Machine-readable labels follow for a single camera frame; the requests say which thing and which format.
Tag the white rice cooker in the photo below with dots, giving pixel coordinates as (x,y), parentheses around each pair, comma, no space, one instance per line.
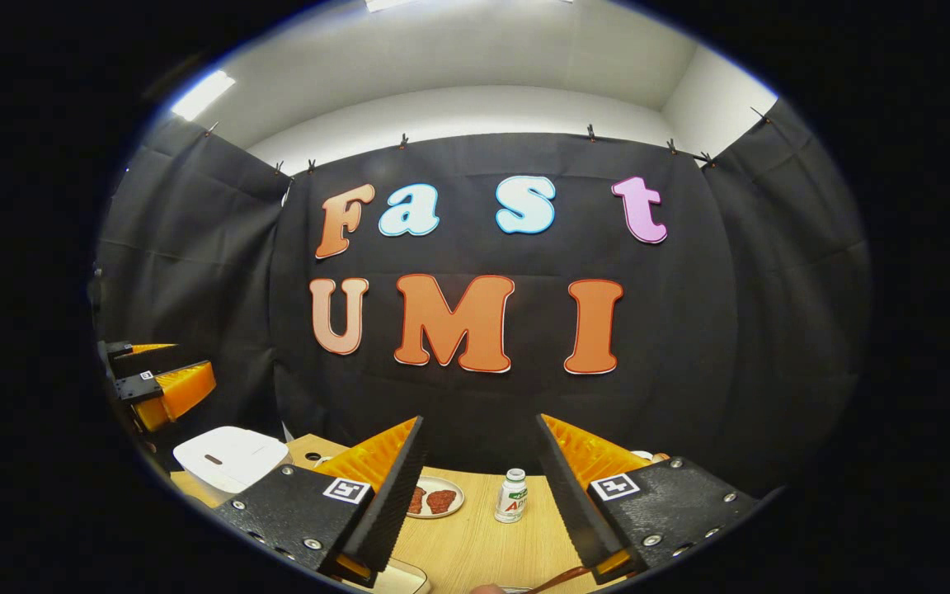
(228,458)

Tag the white toaster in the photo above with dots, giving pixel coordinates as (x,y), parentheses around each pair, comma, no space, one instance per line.
(641,454)

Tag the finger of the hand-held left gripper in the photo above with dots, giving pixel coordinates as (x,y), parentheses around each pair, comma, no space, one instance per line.
(145,359)
(182,388)

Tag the brown wooden spoon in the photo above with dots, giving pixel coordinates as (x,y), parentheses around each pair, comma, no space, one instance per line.
(562,577)

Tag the white drink bottle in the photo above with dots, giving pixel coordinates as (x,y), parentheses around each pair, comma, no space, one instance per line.
(511,499)

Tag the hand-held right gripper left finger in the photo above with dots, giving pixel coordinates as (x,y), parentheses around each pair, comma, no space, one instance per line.
(392,495)

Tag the black backdrop cloth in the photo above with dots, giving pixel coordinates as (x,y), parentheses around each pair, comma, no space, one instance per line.
(483,412)

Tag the ceiling light panel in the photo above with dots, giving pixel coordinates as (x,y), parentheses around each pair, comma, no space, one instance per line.
(203,95)
(388,4)

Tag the red meat piece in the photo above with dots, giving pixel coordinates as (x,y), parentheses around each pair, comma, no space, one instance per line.
(442,501)
(416,501)

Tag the clear rice container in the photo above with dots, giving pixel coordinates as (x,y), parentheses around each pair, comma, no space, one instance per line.
(401,577)

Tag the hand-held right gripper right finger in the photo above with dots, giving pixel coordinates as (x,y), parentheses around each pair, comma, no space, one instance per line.
(570,495)

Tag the white round plate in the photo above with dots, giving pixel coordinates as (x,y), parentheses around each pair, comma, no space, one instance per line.
(452,481)

